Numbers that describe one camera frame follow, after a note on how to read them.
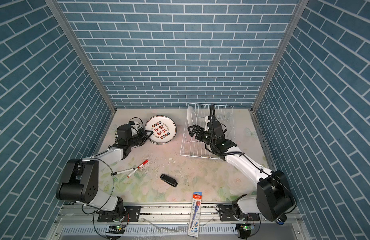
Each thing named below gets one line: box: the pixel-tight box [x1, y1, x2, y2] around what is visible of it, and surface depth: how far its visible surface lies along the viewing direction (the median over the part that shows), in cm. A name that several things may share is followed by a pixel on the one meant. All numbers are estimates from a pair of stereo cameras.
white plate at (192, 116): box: [186, 105, 198, 127], surface depth 102 cm
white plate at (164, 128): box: [145, 115, 177, 145], surface depth 95 cm
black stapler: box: [160, 173, 178, 188], surface depth 84 cm
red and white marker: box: [127, 159, 149, 178], surface depth 91 cm
